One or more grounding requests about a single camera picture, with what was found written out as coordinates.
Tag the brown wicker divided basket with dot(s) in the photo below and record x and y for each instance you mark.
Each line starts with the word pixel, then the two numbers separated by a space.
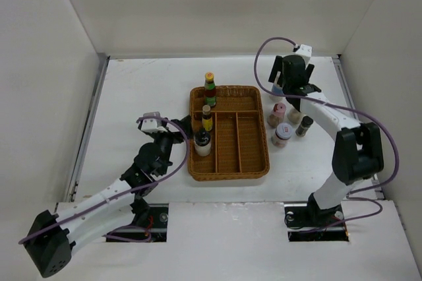
pixel 238 138

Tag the pink lid spice jar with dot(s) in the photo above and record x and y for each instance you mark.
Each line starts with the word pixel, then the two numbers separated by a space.
pixel 277 115

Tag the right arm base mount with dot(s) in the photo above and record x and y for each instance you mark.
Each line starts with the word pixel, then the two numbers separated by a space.
pixel 307 222

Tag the small dark spice jar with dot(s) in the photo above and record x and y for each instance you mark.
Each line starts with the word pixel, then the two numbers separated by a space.
pixel 304 126

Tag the white salt grinder black top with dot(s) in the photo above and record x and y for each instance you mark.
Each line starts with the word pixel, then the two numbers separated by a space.
pixel 202 142

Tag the red sauce bottle yellow cap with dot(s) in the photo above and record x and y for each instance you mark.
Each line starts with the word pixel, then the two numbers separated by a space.
pixel 209 90

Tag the tall blue label spice jar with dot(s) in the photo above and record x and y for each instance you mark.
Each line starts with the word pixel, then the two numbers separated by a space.
pixel 277 94

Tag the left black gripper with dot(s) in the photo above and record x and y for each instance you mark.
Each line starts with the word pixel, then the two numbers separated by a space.
pixel 177 136

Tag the small yellow label bottle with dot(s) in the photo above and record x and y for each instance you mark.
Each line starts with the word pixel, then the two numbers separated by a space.
pixel 207 122

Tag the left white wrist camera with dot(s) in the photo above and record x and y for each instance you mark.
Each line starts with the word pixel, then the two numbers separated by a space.
pixel 151 123

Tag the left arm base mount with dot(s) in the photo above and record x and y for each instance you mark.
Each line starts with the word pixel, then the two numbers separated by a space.
pixel 149 226

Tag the white lid round jar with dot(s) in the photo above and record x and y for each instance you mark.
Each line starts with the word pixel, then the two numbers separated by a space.
pixel 282 134

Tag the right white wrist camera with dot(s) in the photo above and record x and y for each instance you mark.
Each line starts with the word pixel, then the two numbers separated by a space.
pixel 303 51

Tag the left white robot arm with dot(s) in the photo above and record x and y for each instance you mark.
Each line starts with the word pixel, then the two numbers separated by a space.
pixel 54 238

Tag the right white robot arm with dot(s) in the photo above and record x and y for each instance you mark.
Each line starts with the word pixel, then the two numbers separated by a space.
pixel 357 151

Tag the silver top pepper grinder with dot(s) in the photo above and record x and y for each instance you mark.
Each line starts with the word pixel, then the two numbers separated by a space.
pixel 294 116

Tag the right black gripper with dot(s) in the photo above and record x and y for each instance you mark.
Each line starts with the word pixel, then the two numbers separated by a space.
pixel 278 66

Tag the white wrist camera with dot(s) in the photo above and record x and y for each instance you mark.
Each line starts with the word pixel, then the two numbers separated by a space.
pixel 303 51
pixel 151 123

